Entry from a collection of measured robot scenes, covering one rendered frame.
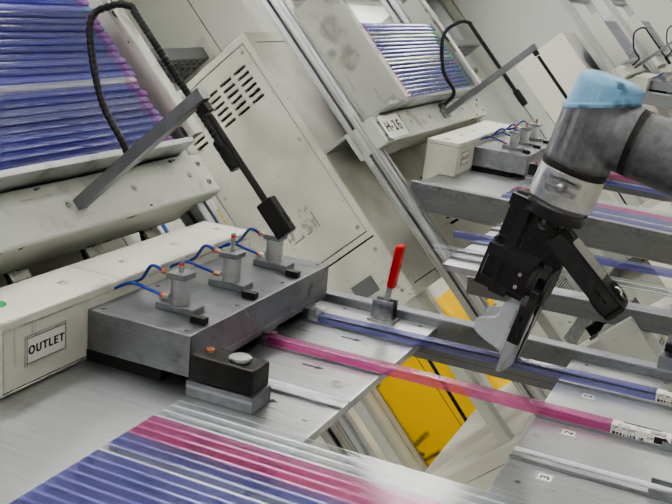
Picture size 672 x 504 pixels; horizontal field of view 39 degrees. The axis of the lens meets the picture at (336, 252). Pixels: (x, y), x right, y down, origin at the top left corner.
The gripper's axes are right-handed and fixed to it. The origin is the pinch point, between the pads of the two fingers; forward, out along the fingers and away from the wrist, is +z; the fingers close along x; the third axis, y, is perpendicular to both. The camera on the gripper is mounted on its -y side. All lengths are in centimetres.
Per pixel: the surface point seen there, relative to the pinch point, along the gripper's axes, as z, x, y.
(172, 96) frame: -10, -10, 61
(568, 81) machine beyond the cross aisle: 16, -440, 80
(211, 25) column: 32, -274, 214
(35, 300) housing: 4, 33, 44
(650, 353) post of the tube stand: 3.2, -34.1, -14.7
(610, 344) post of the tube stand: 4.6, -34.1, -9.0
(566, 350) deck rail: -1.4, -8.1, -5.0
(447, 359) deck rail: 7.2, -8.1, 8.5
